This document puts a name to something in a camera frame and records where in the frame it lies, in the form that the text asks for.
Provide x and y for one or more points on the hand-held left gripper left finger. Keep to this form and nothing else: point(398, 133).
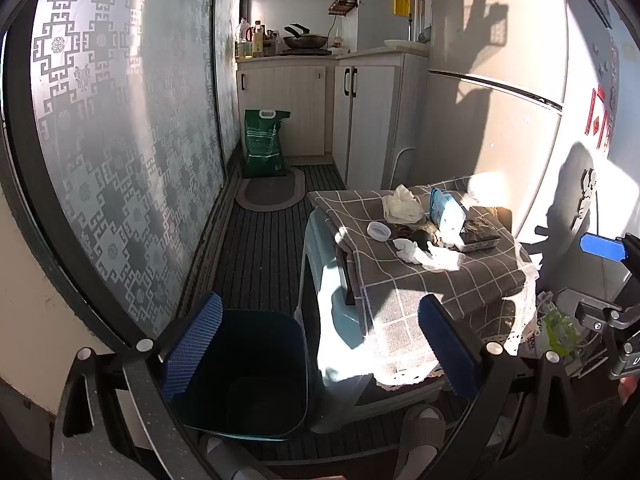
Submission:
point(192, 347)

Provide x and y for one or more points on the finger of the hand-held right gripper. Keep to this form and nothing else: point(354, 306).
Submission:
point(602, 246)
point(597, 316)

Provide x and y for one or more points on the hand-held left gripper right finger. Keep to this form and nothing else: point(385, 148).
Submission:
point(450, 350)

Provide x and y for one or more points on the teal plastic bin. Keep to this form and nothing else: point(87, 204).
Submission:
point(250, 375)

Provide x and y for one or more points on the white tissue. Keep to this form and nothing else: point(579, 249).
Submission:
point(442, 259)
point(402, 205)
point(406, 251)

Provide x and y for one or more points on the brown fruit scrap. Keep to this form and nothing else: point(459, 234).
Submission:
point(402, 231)

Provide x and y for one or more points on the blue wet wipe packet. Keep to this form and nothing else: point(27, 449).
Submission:
point(442, 210)

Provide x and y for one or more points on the person's right hand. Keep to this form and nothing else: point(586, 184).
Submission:
point(631, 391)

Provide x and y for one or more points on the green and white plastic bag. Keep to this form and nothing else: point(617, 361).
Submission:
point(555, 330)

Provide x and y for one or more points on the grey checkered tablecloth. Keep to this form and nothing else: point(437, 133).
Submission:
point(425, 285)

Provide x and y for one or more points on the grey striped slipper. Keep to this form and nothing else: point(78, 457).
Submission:
point(220, 452)
point(425, 430)

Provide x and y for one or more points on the black scrap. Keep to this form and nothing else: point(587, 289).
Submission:
point(425, 239)

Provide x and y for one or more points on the red sticker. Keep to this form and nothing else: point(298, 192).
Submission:
point(600, 120)

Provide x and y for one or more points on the light blue plastic stool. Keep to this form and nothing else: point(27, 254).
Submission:
point(325, 305)

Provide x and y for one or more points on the white round lid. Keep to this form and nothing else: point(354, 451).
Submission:
point(379, 231)

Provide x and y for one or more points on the oval grey floor mat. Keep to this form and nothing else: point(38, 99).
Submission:
point(270, 190)

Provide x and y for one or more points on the green sack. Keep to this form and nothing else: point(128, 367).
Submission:
point(265, 142)

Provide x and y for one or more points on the silver refrigerator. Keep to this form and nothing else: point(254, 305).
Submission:
point(500, 35)

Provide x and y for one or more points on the patterned glass sliding door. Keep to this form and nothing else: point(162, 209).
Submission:
point(125, 110)

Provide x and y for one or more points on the large clear oil bottle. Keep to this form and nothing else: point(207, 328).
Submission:
point(243, 40)

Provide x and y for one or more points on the yellow oil bottle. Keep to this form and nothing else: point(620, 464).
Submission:
point(257, 40)

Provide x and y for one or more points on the induction cooker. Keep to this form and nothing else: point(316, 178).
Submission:
point(305, 52)

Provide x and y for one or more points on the black wok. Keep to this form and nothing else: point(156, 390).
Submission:
point(305, 40)

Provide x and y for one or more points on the hanging spice rack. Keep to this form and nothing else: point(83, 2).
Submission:
point(344, 5)

